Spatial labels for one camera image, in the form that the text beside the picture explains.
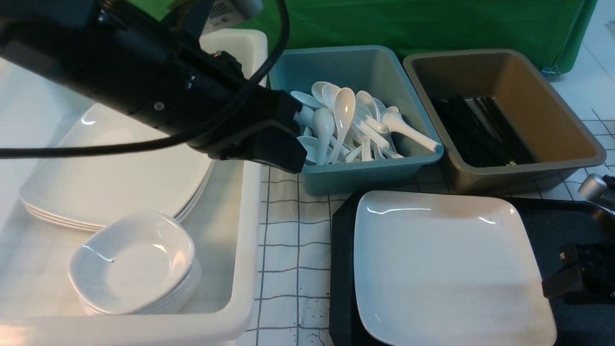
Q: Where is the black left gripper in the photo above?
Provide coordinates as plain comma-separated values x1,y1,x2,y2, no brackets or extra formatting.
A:
190,88,307,173

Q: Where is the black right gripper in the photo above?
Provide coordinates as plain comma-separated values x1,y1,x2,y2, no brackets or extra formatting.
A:
542,211,614,305

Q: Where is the large white square plate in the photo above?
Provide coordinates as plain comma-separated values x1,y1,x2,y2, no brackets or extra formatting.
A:
353,191,556,346

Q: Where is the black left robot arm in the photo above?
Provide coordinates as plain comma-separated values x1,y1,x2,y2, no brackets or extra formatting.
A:
1,0,307,173

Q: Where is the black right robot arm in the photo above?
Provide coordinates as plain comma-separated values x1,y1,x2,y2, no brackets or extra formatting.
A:
542,174,615,305

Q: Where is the top stacked white plate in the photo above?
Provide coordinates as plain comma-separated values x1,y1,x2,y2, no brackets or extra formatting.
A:
19,103,214,227

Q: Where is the black serving tray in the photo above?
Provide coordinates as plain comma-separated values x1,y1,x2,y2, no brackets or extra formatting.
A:
329,191,615,346

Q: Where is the pile of white spoons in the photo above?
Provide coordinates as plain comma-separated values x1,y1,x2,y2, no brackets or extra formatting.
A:
290,82,440,166

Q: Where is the teal plastic bin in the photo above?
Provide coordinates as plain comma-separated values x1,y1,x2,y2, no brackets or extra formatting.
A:
269,45,444,196

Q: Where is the large white plastic tub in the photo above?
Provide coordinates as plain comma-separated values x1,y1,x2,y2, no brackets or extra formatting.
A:
1,29,266,346

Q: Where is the brown plastic bin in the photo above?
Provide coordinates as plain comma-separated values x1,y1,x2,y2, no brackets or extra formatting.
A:
403,49,607,194

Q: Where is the bundle of black chopsticks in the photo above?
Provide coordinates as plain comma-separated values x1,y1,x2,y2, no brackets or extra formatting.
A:
430,96,538,167

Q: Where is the checked white tablecloth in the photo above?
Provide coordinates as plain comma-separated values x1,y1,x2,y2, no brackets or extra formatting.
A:
235,111,615,346

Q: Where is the top white bowl in tub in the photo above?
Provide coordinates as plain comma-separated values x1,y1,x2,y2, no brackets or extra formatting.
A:
68,210,198,287

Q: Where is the stack of white plates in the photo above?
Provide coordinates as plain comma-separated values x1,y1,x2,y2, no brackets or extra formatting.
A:
20,161,216,233

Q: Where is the stack of white bowls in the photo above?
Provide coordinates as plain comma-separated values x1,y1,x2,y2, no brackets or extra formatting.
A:
74,259,201,315

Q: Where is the green cloth backdrop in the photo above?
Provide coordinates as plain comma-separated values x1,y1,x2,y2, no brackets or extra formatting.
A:
285,0,597,73

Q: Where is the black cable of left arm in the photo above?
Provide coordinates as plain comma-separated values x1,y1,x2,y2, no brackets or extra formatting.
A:
0,0,291,160

